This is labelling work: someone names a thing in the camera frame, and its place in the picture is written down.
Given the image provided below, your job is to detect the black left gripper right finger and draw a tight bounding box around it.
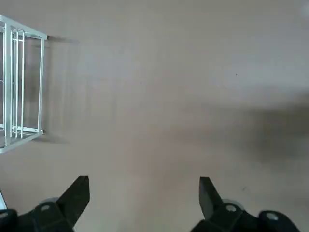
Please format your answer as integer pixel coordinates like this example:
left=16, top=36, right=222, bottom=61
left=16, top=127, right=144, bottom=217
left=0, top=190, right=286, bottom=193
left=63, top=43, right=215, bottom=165
left=198, top=176, right=301, bottom=232

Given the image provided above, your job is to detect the cream wire rack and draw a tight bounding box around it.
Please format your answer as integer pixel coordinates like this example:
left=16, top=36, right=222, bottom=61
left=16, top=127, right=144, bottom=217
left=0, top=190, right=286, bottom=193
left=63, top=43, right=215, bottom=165
left=0, top=14, right=48, bottom=155

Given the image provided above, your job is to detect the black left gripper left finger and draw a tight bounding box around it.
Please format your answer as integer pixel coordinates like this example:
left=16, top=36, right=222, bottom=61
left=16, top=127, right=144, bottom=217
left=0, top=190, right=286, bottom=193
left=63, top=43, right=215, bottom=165
left=0, top=175, right=91, bottom=232

